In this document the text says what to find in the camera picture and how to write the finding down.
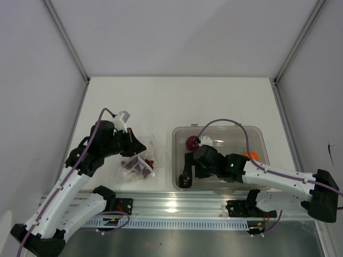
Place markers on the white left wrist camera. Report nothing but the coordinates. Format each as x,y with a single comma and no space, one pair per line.
120,121

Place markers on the dark chocolate donut toy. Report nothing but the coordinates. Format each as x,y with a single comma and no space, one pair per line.
184,181

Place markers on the white slotted cable duct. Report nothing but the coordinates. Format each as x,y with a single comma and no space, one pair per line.
168,224

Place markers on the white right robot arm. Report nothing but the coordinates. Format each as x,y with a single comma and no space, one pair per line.
314,193

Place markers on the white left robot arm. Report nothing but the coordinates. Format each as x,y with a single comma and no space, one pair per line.
48,230

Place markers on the red grape bunch toy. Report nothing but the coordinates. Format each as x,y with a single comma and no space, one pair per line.
138,167

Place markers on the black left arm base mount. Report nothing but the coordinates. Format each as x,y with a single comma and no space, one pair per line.
121,204

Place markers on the orange fruit toy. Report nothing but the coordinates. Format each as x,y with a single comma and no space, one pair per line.
251,154

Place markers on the aluminium frame post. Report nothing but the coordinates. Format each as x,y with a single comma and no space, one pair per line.
300,39
61,31

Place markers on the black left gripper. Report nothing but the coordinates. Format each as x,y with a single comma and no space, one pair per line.
134,146

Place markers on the right aluminium frame post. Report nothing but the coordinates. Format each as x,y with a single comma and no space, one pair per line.
300,39

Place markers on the purple donut toy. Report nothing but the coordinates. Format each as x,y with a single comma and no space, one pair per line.
192,143

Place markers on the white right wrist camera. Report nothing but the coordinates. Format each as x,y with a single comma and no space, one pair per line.
205,141

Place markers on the clear plastic food container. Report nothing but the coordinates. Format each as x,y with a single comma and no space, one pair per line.
230,141

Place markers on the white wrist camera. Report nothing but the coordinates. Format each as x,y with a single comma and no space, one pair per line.
120,121
205,141

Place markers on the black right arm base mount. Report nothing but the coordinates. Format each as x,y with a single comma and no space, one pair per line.
239,208

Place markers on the left aluminium frame post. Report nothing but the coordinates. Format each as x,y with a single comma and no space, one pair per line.
61,31

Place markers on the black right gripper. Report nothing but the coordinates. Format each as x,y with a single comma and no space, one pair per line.
189,161

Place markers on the clear zip top bag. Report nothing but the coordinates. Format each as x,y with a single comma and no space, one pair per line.
155,151

